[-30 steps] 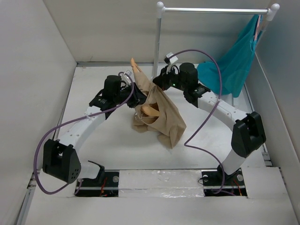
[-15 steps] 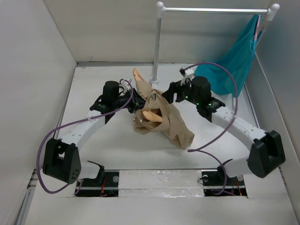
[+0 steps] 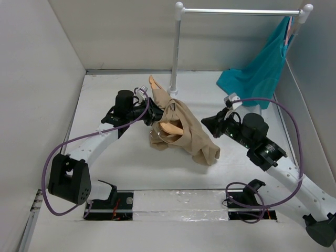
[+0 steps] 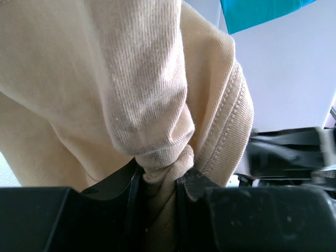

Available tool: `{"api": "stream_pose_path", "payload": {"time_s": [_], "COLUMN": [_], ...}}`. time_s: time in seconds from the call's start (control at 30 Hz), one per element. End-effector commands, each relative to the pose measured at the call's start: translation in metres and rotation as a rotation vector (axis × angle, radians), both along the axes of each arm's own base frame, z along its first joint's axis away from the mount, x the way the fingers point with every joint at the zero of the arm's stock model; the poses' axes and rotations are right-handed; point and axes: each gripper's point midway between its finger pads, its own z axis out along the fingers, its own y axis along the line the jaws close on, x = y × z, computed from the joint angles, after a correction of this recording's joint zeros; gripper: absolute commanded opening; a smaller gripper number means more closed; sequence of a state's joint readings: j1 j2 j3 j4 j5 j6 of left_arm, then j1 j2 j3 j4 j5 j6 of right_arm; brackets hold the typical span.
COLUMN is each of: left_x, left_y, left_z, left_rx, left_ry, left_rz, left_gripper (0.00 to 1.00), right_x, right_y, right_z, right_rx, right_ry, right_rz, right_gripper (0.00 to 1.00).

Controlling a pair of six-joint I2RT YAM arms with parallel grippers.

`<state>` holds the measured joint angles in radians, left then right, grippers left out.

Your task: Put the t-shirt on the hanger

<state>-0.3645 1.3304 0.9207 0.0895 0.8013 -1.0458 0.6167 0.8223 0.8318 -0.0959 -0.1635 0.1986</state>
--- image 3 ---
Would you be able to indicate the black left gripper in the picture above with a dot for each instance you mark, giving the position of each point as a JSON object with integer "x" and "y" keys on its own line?
{"x": 154, "y": 114}

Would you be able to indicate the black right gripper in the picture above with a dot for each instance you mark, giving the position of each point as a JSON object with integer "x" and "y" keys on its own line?
{"x": 215, "y": 124}

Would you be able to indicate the wooden clothes hanger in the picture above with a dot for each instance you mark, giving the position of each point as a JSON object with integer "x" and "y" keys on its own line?
{"x": 165, "y": 126}

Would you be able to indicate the beige t shirt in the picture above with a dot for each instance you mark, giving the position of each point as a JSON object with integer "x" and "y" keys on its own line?
{"x": 195, "y": 141}

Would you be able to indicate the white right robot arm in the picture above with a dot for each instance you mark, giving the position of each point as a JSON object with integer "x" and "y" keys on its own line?
{"x": 311, "y": 206}

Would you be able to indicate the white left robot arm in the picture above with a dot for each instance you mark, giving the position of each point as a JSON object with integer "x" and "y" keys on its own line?
{"x": 70, "y": 173}

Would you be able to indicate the teal shirt on rack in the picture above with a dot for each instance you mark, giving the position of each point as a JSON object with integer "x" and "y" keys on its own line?
{"x": 261, "y": 76}

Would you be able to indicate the pink hanger on rack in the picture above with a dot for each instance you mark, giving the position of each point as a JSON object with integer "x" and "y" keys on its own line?
{"x": 286, "y": 40}

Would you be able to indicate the white metal clothes rack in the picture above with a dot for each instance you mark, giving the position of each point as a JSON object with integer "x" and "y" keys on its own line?
{"x": 301, "y": 15}

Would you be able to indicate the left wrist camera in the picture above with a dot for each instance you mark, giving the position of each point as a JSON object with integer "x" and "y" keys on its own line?
{"x": 141, "y": 93}

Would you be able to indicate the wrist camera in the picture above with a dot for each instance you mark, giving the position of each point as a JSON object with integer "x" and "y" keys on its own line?
{"x": 232, "y": 102}
{"x": 141, "y": 93}

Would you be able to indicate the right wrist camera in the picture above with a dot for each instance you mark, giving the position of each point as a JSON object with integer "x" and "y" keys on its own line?
{"x": 232, "y": 102}

